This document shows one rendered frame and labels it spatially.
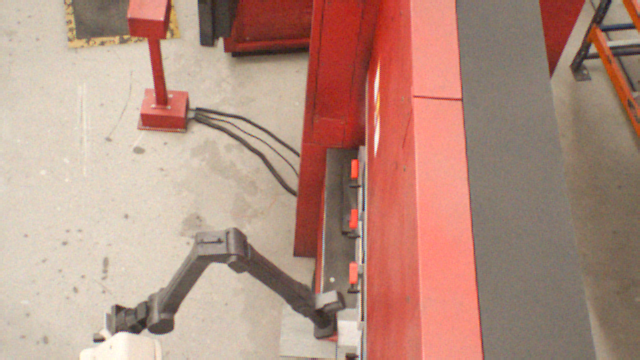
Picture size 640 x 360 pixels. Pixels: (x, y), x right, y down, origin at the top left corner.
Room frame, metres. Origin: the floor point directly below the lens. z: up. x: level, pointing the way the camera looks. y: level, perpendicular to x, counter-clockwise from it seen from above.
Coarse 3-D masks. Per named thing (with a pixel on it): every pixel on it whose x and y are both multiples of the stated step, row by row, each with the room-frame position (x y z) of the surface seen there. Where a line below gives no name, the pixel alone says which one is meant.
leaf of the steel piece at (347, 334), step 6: (342, 324) 1.25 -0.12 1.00; (348, 324) 1.25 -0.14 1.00; (354, 324) 1.26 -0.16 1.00; (342, 330) 1.23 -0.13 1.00; (348, 330) 1.23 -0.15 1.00; (354, 330) 1.24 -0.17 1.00; (342, 336) 1.21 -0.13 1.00; (348, 336) 1.21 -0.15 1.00; (354, 336) 1.22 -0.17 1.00; (360, 336) 1.22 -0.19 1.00; (342, 342) 1.19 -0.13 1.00; (348, 342) 1.19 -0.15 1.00; (354, 342) 1.19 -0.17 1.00
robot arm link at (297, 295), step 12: (228, 228) 1.22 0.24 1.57; (252, 252) 1.18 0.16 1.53; (228, 264) 1.11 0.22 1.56; (240, 264) 1.12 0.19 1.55; (252, 264) 1.15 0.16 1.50; (264, 264) 1.17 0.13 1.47; (264, 276) 1.16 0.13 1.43; (276, 276) 1.17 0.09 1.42; (288, 276) 1.21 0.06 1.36; (276, 288) 1.16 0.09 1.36; (288, 288) 1.17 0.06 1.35; (300, 288) 1.20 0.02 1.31; (288, 300) 1.17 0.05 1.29; (300, 300) 1.17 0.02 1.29; (312, 300) 1.20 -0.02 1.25
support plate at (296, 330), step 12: (288, 312) 1.27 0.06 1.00; (348, 312) 1.30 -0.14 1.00; (288, 324) 1.23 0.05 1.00; (300, 324) 1.23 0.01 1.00; (312, 324) 1.24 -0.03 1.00; (288, 336) 1.19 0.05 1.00; (300, 336) 1.19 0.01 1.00; (312, 336) 1.20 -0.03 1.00; (288, 348) 1.15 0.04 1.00; (300, 348) 1.15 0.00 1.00; (312, 348) 1.16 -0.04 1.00; (324, 348) 1.16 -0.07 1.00; (348, 348) 1.17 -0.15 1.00
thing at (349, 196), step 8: (344, 168) 1.95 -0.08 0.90; (344, 176) 1.92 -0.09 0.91; (344, 184) 1.88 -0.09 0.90; (344, 192) 1.84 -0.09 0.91; (352, 192) 1.85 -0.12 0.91; (344, 200) 1.81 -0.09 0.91; (352, 200) 1.81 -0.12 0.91; (344, 208) 1.77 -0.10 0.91; (352, 208) 1.77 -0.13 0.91; (344, 216) 1.73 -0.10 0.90; (344, 224) 1.70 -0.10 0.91; (344, 232) 1.67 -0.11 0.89
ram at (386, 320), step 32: (384, 0) 1.96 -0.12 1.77; (384, 32) 1.83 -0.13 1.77; (384, 64) 1.70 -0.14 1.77; (384, 96) 1.59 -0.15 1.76; (384, 128) 1.47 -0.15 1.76; (384, 160) 1.37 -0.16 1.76; (384, 192) 1.27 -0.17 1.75; (384, 224) 1.17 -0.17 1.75; (384, 256) 1.09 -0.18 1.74; (384, 288) 1.00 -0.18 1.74; (384, 320) 0.92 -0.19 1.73; (384, 352) 0.84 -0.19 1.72
